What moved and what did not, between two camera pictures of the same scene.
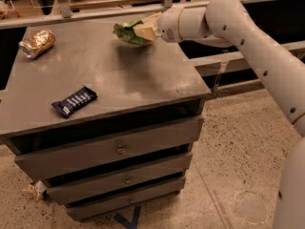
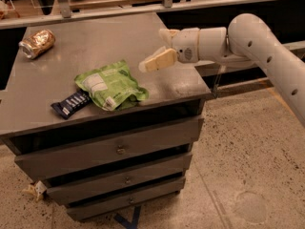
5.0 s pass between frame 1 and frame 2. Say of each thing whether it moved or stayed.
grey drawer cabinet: stayed
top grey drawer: stayed
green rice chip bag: moved
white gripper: moved
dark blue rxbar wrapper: stayed
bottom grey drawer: stayed
